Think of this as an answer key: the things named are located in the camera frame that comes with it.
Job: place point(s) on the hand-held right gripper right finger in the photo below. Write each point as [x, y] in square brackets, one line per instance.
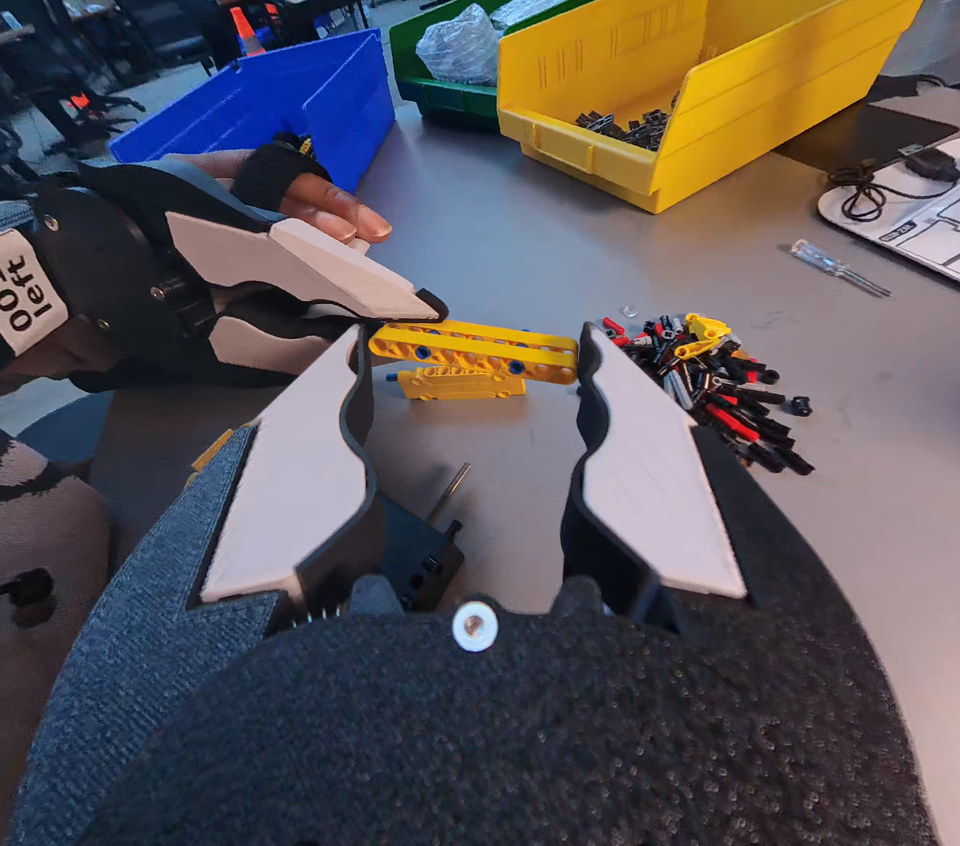
[660, 501]

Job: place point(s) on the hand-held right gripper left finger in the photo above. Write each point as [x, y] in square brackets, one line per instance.
[300, 486]

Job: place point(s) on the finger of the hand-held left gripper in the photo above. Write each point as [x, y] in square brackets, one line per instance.
[315, 261]
[255, 347]

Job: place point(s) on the pile of small building parts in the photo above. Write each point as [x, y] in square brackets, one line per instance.
[712, 381]

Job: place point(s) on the long yellow building beam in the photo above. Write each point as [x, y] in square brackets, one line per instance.
[480, 336]

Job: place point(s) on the person's left forearm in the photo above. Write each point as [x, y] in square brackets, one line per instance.
[37, 370]

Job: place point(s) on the grey desk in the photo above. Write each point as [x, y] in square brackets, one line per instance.
[487, 231]

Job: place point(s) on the black desk mat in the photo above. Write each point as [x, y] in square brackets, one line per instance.
[862, 133]

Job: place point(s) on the person's left hand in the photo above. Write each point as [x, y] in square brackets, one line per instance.
[337, 216]

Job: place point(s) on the yellow black toy robot body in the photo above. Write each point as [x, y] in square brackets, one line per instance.
[420, 553]

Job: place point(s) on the thin grey axle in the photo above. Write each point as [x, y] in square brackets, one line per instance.
[450, 490]

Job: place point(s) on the blue plastic bin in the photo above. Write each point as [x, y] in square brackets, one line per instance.
[337, 103]

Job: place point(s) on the yellow building panel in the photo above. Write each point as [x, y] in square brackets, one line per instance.
[457, 385]

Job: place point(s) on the green plastic bin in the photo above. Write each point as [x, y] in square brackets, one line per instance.
[450, 100]

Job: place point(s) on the orange traffic cone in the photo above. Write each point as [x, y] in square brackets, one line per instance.
[247, 36]

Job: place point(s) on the crumpled clear plastic bag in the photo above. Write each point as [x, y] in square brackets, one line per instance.
[457, 47]

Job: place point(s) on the flat clear plastic bag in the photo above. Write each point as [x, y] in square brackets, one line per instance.
[536, 2]

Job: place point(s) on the heap of black building parts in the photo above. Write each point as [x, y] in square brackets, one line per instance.
[630, 130]

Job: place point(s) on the white printed mat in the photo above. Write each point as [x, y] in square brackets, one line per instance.
[915, 231]

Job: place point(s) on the yellow plastic bin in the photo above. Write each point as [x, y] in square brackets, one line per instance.
[750, 73]

